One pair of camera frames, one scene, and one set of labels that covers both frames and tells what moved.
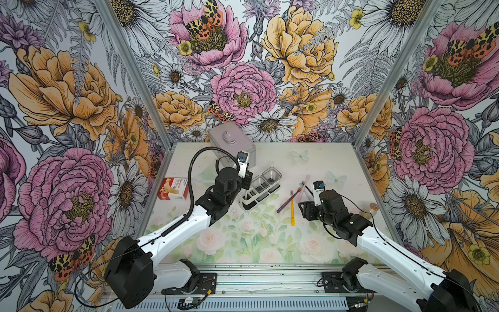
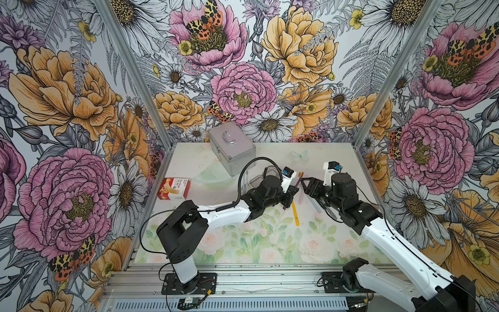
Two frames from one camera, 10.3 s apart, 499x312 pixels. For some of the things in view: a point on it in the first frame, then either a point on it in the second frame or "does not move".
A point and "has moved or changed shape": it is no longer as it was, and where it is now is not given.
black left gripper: x=247 y=181 -> x=288 y=195
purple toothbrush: x=297 y=191 has moved or changed shape
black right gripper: x=308 y=212 -> x=315 y=185
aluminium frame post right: x=426 y=15 does not move
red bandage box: x=173 y=189 does not move
